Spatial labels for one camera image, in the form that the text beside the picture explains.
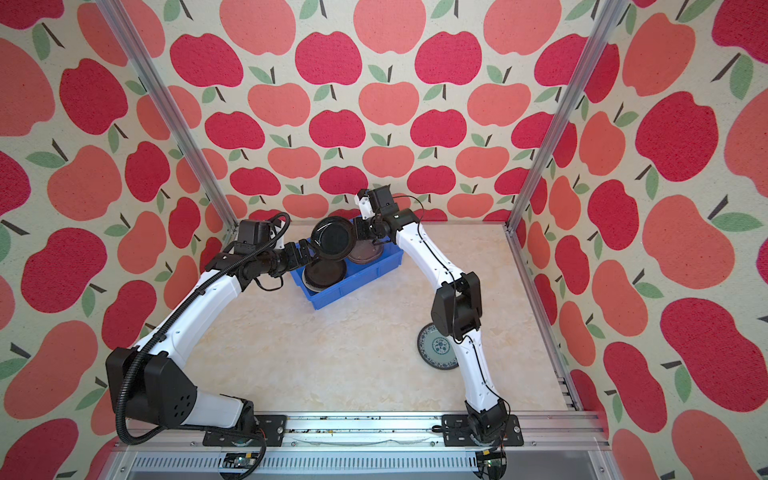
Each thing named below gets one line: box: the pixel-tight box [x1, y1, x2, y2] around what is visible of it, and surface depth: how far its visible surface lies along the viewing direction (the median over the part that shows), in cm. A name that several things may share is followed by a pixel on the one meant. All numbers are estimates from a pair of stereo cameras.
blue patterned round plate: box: [417, 322, 459, 370], surface depth 90 cm
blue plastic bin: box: [290, 237, 405, 310], surface depth 100 cm
